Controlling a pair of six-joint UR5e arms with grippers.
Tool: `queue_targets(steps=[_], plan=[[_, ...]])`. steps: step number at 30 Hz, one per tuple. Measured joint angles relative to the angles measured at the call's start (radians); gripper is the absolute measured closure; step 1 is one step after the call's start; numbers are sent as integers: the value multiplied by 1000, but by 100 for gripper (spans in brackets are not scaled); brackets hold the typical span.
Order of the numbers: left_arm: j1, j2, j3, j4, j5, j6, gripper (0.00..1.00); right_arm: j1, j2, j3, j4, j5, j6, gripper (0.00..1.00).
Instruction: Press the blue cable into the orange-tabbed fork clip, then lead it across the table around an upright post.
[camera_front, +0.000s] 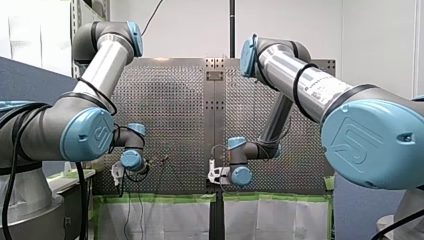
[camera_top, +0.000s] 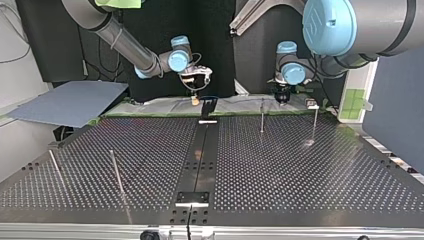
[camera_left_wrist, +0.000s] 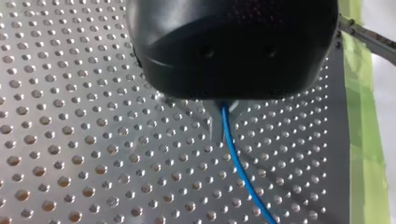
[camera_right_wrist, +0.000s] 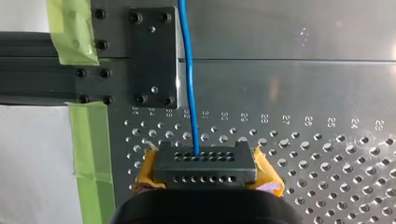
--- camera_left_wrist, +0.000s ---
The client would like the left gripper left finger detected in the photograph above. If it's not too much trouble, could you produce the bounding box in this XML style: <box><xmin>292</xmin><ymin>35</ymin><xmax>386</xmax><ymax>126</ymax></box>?
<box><xmin>204</xmin><ymin>99</ymin><xmax>226</xmax><ymax>145</ymax></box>

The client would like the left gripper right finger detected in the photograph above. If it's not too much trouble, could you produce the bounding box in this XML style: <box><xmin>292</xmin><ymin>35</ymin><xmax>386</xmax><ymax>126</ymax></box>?
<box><xmin>227</xmin><ymin>99</ymin><xmax>249</xmax><ymax>123</ymax></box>

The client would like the blue cable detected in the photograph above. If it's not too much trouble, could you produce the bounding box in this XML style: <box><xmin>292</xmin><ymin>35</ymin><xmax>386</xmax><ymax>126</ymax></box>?
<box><xmin>219</xmin><ymin>101</ymin><xmax>278</xmax><ymax>224</ymax></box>

